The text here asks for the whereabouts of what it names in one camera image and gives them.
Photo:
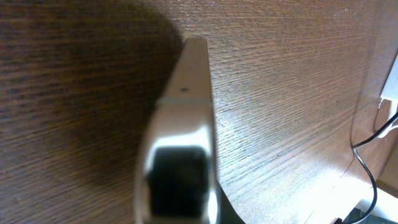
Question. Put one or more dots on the black smartphone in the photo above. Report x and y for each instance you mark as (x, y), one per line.
(183, 117)

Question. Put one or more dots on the white power strip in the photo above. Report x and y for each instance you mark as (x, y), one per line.
(390, 88)

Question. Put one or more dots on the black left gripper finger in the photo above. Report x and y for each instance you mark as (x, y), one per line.
(178, 182)

